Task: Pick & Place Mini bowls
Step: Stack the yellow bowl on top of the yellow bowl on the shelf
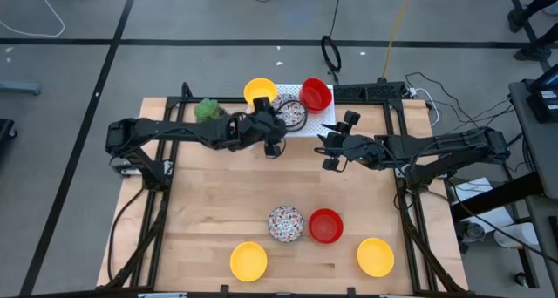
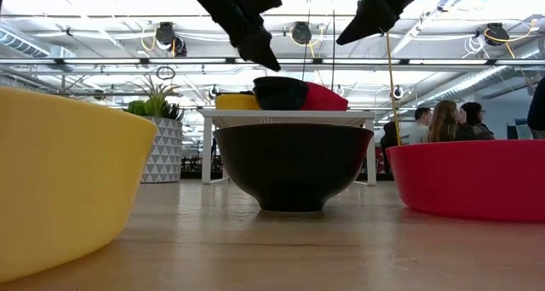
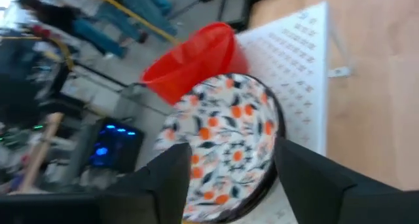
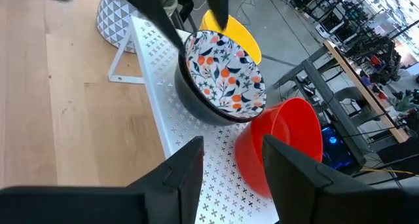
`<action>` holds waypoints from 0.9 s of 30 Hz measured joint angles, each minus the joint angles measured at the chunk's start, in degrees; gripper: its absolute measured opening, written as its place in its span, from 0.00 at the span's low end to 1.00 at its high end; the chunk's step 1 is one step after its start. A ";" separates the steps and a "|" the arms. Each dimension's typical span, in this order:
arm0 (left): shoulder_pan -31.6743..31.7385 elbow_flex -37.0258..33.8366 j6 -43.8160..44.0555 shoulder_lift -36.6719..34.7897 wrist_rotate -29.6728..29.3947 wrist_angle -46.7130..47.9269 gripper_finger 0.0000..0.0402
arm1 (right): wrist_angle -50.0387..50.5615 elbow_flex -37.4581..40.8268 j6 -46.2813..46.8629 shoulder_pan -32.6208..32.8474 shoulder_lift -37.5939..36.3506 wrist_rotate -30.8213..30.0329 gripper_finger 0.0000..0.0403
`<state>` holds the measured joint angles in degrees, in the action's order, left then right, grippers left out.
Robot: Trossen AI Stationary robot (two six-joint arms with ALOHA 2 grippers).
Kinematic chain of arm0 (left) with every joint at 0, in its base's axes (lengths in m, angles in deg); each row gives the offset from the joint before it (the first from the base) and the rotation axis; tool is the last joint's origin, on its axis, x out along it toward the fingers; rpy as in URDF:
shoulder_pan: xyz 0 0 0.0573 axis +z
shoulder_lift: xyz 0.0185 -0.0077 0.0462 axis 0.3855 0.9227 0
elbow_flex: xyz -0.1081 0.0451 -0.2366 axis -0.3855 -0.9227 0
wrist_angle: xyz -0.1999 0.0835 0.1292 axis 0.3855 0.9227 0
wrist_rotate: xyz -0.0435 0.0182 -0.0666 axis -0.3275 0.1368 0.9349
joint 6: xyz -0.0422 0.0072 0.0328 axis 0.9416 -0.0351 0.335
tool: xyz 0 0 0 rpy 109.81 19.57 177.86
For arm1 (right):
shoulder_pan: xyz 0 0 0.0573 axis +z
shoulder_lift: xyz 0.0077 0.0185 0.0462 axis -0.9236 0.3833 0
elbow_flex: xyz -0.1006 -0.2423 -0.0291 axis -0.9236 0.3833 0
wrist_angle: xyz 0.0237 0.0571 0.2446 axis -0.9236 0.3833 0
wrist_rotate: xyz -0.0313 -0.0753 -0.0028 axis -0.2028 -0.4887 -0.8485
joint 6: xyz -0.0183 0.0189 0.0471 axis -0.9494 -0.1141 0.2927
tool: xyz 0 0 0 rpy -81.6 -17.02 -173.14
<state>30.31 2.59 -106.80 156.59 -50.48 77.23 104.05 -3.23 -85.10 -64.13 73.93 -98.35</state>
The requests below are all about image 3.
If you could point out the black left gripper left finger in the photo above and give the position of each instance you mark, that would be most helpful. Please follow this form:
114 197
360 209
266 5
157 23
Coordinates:
157 184

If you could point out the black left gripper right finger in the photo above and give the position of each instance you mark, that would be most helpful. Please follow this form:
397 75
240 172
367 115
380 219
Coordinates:
314 184

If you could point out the black bowl floral interior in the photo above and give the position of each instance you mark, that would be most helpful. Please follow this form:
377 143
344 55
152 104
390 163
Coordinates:
229 135

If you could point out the red plastic bowl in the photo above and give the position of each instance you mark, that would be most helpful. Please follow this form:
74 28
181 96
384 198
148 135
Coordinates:
193 63

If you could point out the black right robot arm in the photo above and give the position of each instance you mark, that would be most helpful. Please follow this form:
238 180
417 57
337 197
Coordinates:
23 80

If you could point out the computer case with lit fans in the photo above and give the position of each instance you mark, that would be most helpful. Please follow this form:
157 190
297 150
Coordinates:
114 145

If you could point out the white perforated metal shelf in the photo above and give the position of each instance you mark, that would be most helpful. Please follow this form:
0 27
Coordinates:
294 70

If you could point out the wooden stick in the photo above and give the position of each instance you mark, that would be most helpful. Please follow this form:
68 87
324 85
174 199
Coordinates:
39 152

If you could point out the person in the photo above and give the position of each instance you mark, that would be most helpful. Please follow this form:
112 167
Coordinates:
147 8
65 21

